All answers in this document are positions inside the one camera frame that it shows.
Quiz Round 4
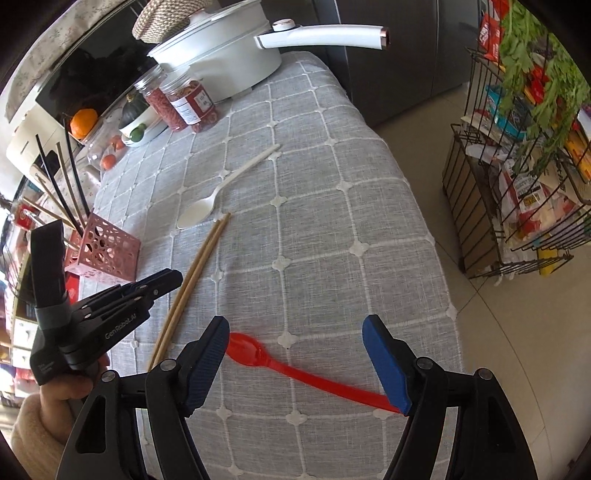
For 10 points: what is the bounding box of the tall jar of red berries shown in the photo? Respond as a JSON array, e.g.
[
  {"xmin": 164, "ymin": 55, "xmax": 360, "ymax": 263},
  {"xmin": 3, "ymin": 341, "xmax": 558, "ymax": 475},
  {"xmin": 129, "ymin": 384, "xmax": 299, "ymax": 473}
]
[{"xmin": 134, "ymin": 65, "xmax": 185, "ymax": 133}]

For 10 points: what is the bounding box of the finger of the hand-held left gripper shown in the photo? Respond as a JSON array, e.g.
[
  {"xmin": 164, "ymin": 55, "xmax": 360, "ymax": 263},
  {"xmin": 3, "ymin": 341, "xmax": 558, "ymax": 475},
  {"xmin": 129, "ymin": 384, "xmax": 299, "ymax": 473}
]
[
  {"xmin": 69, "ymin": 269, "xmax": 184, "ymax": 325},
  {"xmin": 29, "ymin": 220, "xmax": 71, "ymax": 317}
]

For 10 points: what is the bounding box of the white electric cooking pot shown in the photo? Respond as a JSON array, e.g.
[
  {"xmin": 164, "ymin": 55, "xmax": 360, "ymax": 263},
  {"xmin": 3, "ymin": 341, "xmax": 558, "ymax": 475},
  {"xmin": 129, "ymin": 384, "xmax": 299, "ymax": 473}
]
[{"xmin": 148, "ymin": 0, "xmax": 391, "ymax": 100}]

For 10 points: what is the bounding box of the black microwave oven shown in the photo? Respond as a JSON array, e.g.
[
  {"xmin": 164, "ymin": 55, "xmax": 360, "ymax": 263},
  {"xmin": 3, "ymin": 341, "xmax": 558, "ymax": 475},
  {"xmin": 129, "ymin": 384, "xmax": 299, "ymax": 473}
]
[{"xmin": 34, "ymin": 28, "xmax": 162, "ymax": 125}]

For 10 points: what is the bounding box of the bundle of wooden chopsticks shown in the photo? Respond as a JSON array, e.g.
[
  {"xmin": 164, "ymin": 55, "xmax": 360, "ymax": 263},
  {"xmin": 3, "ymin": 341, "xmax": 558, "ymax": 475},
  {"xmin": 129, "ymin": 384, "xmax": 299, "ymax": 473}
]
[
  {"xmin": 21, "ymin": 138, "xmax": 93, "ymax": 241},
  {"xmin": 147, "ymin": 212, "xmax": 227, "ymax": 371}
]

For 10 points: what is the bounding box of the floral microwave cover cloth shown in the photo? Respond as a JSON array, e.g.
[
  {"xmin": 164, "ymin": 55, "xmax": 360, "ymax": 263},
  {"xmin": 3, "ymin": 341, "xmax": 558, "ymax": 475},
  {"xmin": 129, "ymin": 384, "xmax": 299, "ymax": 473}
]
[{"xmin": 9, "ymin": 0, "xmax": 93, "ymax": 107}]

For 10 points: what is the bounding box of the red plastic spoon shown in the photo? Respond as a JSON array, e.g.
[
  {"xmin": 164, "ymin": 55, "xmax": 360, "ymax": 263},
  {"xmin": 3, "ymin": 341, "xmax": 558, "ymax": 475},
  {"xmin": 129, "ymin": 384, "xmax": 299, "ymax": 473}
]
[{"xmin": 225, "ymin": 332, "xmax": 402, "ymax": 413}]

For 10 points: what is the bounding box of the person's left hand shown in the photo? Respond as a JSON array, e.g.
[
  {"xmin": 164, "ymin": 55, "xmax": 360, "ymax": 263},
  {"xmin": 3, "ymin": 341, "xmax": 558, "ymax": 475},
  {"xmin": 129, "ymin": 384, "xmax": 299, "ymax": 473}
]
[{"xmin": 39, "ymin": 353, "xmax": 112, "ymax": 422}]

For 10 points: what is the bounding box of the white plastic spoon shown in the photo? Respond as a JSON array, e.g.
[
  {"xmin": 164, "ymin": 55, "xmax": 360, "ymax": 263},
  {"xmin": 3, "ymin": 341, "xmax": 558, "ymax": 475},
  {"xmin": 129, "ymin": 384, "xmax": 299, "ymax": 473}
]
[{"xmin": 178, "ymin": 144, "xmax": 281, "ymax": 230}]

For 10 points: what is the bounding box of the dark green squash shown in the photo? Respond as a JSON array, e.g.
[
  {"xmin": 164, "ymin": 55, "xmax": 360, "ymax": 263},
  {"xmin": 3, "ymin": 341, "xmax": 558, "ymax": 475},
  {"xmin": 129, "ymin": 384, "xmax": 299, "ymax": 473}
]
[{"xmin": 119, "ymin": 95, "xmax": 151, "ymax": 130}]

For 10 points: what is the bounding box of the orange fruit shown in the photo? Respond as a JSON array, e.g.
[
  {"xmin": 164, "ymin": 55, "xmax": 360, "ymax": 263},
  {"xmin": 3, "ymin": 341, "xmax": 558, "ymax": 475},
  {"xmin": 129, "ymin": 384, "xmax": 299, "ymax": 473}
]
[{"xmin": 70, "ymin": 108, "xmax": 99, "ymax": 139}]

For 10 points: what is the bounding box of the white bowl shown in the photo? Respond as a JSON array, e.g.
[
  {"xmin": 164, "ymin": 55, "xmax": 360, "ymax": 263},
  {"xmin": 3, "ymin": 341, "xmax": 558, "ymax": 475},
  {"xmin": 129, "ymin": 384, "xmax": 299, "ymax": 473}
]
[{"xmin": 119, "ymin": 111, "xmax": 167, "ymax": 147}]

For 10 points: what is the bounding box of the short jar with red label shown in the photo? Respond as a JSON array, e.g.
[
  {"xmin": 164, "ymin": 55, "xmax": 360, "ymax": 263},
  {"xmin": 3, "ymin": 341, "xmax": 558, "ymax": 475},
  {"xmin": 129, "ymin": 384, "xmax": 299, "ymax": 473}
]
[{"xmin": 161, "ymin": 69, "xmax": 220, "ymax": 134}]

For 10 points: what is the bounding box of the cream air fryer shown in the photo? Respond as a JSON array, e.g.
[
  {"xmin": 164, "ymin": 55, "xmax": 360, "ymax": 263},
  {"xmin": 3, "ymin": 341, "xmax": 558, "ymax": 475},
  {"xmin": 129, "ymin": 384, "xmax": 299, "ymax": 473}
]
[{"xmin": 6, "ymin": 111, "xmax": 70, "ymax": 185}]

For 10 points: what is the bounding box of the person's left forearm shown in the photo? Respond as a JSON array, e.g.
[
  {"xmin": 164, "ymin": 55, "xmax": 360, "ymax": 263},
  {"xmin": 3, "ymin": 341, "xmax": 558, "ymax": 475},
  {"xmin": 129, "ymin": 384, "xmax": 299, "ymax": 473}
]
[{"xmin": 10, "ymin": 394, "xmax": 70, "ymax": 462}]

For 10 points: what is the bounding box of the green leafy vegetable bunch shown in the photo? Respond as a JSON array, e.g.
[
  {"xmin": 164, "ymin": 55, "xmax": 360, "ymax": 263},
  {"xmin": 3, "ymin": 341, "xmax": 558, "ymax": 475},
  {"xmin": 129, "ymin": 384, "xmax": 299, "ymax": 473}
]
[{"xmin": 501, "ymin": 0, "xmax": 591, "ymax": 158}]

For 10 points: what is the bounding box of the grey checked tablecloth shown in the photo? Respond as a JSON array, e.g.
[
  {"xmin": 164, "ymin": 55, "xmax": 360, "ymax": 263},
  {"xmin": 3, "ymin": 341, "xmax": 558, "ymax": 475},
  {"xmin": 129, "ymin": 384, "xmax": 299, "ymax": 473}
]
[{"xmin": 90, "ymin": 51, "xmax": 465, "ymax": 480}]

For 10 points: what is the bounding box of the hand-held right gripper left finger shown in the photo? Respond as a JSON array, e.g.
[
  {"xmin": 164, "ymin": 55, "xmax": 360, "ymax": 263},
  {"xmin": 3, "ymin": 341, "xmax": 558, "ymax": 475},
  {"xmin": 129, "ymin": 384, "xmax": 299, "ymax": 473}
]
[{"xmin": 55, "ymin": 316, "xmax": 230, "ymax": 480}]

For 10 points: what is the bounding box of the grey refrigerator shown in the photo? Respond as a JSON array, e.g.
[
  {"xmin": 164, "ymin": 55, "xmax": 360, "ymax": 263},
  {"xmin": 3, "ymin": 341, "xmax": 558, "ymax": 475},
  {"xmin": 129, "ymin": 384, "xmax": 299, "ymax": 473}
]
[{"xmin": 311, "ymin": 0, "xmax": 485, "ymax": 130}]

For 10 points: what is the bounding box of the plain wooden chopstick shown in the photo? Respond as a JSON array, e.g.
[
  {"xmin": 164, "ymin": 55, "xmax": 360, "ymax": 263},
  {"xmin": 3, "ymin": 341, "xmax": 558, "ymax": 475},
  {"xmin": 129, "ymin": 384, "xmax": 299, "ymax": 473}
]
[{"xmin": 154, "ymin": 213, "xmax": 232, "ymax": 366}]

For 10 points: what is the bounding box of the woven straw basket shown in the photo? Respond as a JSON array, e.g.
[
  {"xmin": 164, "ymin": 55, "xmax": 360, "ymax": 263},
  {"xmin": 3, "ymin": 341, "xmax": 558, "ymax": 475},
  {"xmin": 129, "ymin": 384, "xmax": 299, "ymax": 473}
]
[{"xmin": 132, "ymin": 0, "xmax": 192, "ymax": 43}]

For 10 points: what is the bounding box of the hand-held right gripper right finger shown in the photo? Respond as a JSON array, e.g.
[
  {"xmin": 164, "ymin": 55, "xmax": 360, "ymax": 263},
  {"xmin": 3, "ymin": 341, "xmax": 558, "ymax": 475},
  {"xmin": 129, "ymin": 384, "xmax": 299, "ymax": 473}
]
[{"xmin": 362, "ymin": 315, "xmax": 527, "ymax": 480}]

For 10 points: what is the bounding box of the clear glass jar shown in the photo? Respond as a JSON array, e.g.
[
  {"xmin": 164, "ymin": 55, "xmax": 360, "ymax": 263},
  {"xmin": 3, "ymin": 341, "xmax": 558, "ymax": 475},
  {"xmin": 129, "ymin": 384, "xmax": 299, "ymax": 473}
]
[{"xmin": 85, "ymin": 131, "xmax": 127, "ymax": 174}]

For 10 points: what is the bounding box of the red printed plastic bag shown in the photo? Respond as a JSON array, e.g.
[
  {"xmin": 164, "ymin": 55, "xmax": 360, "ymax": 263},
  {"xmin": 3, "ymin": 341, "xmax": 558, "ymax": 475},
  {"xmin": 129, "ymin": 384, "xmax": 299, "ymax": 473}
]
[{"xmin": 478, "ymin": 0, "xmax": 513, "ymax": 63}]

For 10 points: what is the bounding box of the black wire storage rack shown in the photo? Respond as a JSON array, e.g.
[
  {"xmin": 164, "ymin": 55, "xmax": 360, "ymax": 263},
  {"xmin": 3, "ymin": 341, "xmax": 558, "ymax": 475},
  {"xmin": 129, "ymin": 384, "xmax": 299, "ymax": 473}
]
[{"xmin": 442, "ymin": 37, "xmax": 591, "ymax": 280}]

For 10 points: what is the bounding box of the pink perforated utensil holder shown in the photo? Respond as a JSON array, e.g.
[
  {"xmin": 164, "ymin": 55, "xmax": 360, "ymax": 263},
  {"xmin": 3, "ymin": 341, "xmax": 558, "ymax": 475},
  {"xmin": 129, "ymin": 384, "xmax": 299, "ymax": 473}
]
[{"xmin": 65, "ymin": 212, "xmax": 141, "ymax": 282}]

